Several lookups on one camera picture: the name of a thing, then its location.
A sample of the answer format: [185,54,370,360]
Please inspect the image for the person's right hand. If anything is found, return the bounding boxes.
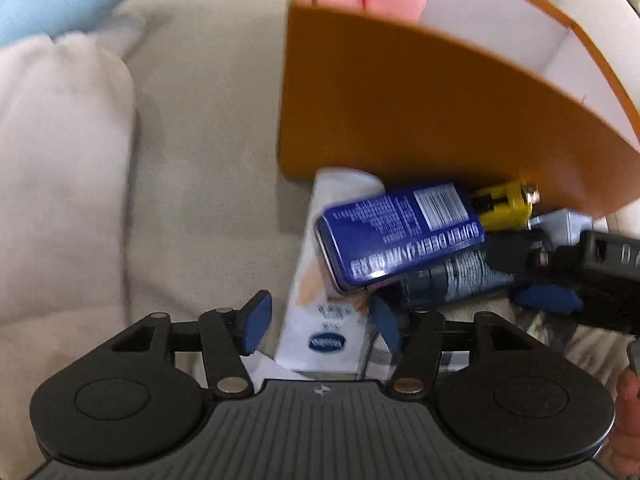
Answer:
[612,372,640,478]

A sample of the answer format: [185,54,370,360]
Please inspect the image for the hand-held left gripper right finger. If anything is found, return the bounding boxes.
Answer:
[371,297,532,397]

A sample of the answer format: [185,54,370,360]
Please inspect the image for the white lotion carton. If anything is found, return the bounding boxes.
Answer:
[274,167,387,380]

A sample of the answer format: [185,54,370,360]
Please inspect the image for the pale camouflage cloth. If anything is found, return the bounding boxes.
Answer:
[515,307,626,396]

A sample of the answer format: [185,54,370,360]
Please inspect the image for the white blanket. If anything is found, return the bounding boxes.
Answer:
[0,12,138,328]

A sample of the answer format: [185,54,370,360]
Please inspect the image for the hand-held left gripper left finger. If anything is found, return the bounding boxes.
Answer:
[112,290,274,400]

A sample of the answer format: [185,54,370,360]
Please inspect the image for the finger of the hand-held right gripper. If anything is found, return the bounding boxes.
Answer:
[486,210,594,276]
[511,284,585,317]

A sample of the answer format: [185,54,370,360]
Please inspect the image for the dark blue spray can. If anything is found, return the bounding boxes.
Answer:
[400,247,516,311]

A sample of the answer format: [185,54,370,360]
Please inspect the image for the yellow tape measure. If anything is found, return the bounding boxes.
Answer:
[472,180,543,233]

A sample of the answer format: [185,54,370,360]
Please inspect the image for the blue rectangular tin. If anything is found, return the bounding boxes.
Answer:
[315,182,487,293]

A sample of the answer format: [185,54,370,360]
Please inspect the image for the orange cardboard box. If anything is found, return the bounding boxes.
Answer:
[277,0,640,221]

